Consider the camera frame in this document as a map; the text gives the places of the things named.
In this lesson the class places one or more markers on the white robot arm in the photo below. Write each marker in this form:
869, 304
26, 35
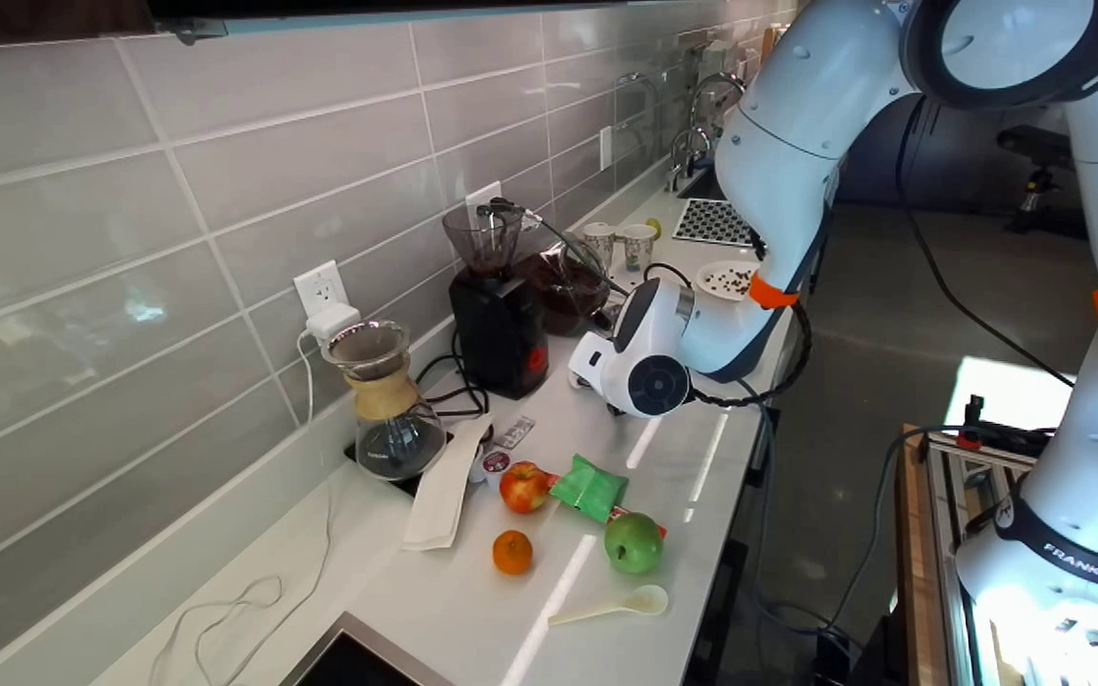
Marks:
1036, 568

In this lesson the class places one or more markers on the glass jar of coffee beans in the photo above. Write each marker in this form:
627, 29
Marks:
568, 290

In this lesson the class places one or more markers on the white plate with coffee beans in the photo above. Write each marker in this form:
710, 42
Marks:
726, 278

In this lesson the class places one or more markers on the white folded cloth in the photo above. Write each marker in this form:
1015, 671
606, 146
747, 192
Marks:
439, 498

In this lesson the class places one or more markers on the small orange fruit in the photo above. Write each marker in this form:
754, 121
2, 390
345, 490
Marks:
513, 554

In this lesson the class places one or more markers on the green apple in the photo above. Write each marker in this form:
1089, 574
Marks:
636, 544

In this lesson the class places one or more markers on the white plastic spoon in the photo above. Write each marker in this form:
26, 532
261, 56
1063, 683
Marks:
639, 603

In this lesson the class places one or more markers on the white wall outlet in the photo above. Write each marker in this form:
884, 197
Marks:
324, 297

